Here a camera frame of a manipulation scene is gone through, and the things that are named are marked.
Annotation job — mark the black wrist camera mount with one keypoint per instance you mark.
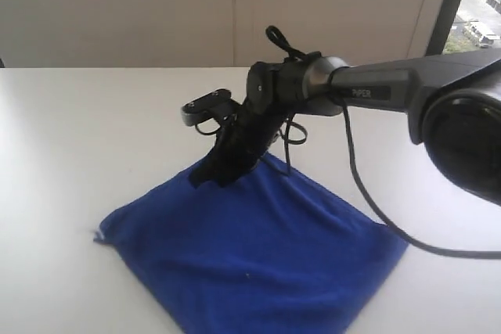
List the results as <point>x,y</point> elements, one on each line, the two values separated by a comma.
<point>216,105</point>

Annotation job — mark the blue microfiber towel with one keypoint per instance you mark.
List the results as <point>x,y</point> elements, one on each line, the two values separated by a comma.
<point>267,254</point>

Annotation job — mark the white van outside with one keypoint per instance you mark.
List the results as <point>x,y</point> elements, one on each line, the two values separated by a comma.
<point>481,35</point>

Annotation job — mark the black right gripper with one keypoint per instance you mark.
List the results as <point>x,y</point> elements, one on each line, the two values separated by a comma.
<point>267,113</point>

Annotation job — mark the black window frame post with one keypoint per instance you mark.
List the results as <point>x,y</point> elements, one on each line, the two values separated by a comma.
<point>442,26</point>

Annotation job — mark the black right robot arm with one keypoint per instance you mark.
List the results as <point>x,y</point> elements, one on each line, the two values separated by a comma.
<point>452,104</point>

